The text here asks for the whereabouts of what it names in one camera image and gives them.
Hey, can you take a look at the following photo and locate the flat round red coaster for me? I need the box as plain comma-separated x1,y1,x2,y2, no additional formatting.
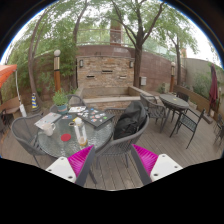
60,133,72,143

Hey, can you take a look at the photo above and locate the green plant in blue pot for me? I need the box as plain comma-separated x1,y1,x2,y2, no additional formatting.
51,89,70,115

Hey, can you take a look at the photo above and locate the clear plastic bottle white cap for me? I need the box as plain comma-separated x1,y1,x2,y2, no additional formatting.
73,117,89,148

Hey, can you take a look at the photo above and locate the white printed booklet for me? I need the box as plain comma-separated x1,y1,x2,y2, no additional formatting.
68,105,88,114

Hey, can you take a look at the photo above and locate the round dark patio table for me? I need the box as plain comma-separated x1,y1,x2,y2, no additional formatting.
159,93,190,134

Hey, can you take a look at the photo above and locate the closed maroon patio umbrella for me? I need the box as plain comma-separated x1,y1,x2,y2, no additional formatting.
208,63,219,118

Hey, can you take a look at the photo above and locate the black metal chair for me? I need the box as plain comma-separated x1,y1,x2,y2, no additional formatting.
169,108,206,149

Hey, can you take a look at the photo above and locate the black backpack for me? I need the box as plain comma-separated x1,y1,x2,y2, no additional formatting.
113,100,148,140

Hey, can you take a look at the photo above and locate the leaning thin-trunked tree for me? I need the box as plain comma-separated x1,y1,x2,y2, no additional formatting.
27,6,91,108

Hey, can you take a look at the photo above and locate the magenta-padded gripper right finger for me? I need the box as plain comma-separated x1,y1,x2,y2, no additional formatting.
129,144,184,186

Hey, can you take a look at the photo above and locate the silver laptop with stickers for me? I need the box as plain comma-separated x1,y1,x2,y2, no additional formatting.
33,112,63,130

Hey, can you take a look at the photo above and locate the beige ribbed mug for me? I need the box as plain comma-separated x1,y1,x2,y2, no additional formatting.
41,122,57,137

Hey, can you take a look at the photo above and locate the orange canopy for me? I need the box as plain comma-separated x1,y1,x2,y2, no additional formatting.
0,64,18,89

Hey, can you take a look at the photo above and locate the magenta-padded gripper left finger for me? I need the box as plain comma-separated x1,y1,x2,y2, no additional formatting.
45,144,97,188

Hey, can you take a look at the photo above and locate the slender tree by wall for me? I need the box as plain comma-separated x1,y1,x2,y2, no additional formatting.
163,16,199,87

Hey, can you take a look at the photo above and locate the blue yellow striped cone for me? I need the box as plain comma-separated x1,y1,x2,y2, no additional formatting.
30,93,39,110

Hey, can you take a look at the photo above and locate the wooden lamp post white globe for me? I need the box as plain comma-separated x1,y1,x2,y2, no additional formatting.
169,61,177,93
53,49,62,94

